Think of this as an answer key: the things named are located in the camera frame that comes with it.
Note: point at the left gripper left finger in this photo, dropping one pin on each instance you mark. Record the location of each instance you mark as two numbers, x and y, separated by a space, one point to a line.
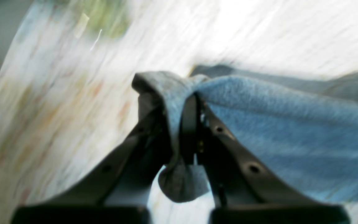
116 191

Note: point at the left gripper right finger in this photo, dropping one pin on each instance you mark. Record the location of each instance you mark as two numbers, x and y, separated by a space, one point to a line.
245 191

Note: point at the grey t-shirt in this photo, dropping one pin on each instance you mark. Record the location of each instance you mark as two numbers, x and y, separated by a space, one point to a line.
305 131

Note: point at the terrazzo pattern tablecloth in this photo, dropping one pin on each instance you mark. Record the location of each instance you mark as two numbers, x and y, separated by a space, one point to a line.
65 93

